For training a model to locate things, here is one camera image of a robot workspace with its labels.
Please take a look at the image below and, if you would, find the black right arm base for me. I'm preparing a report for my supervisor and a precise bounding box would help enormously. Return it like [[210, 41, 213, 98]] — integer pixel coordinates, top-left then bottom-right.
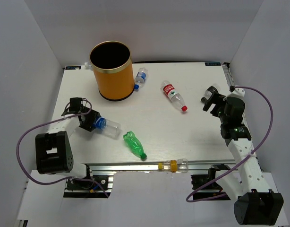
[[186, 164, 243, 203]]

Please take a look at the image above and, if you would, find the orange cylindrical bin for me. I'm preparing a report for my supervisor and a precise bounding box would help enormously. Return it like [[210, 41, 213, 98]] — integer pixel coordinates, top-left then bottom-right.
[[89, 41, 134, 102]]

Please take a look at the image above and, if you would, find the clear blue-cap plastic bottle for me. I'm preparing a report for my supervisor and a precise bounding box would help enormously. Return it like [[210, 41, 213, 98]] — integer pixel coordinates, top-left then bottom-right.
[[94, 117, 121, 139]]

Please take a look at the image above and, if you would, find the green crushed plastic bottle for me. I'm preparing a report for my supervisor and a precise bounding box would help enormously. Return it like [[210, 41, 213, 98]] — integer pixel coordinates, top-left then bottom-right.
[[123, 131, 147, 161]]

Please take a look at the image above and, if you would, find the black label plastic bottle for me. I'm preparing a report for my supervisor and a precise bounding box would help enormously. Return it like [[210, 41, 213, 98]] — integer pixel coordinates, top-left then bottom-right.
[[201, 84, 221, 103]]

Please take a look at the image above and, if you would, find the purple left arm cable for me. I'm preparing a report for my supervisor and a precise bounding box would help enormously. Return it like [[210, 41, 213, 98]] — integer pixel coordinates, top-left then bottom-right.
[[16, 98, 110, 198]]

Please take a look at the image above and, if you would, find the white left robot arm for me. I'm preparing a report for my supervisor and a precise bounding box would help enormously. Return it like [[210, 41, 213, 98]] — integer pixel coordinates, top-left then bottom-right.
[[35, 107, 101, 189]]

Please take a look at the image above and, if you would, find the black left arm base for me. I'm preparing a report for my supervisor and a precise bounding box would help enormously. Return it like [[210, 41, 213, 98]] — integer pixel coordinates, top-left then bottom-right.
[[63, 170, 116, 199]]

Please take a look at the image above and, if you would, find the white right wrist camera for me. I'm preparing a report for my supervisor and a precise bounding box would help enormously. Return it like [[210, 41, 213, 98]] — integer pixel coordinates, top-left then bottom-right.
[[228, 86, 245, 98]]

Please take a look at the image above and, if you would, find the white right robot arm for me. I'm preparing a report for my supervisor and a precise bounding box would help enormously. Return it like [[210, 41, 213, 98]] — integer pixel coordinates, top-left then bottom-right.
[[203, 89, 284, 226]]

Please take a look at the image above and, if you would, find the yellow cap clear bottle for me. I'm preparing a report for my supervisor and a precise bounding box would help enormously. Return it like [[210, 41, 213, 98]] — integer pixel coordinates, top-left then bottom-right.
[[158, 158, 188, 173]]

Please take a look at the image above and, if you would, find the blue label plastic bottle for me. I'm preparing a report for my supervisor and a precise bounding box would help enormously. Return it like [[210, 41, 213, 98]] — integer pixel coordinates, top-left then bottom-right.
[[134, 68, 148, 91]]

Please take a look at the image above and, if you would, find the red label plastic bottle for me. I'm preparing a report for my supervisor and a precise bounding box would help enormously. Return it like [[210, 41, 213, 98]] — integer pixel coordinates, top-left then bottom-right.
[[161, 80, 188, 112]]

